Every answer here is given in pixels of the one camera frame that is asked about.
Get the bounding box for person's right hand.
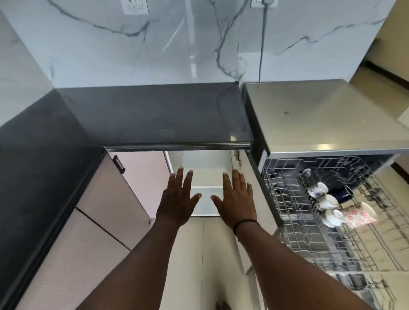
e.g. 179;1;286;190
210;168;258;231

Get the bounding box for person's left hand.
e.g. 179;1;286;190
156;166;202;228

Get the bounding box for shallow grey wire cup rack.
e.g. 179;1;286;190
262;155;409;273

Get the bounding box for pink base cabinet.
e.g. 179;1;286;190
16;148;280;310

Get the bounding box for small white cup top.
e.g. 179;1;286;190
307;182;329;199

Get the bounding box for small white cup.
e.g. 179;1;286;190
318;193;340;210
323;209;345;228
307;182;329;199

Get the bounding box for dark blue mug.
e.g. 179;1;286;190
329;185;355;204

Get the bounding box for white mug red flowers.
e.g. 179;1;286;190
342;201;378;229

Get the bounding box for silver dishwasher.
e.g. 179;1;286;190
242;79;409;310

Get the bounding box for wire dish rack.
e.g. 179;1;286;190
324;270;398;310

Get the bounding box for person's left forearm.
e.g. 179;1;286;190
75;220;180;310

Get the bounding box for person's right forearm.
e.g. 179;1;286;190
236;223;374;310

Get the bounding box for black wristband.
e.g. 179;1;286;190
233;219;261;237

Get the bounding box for black cabinet handle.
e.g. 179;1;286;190
112;155;127;174

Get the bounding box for grey power cable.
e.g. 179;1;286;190
257;3;269;83

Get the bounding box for white wall socket with plug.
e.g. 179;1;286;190
250;0;279;9

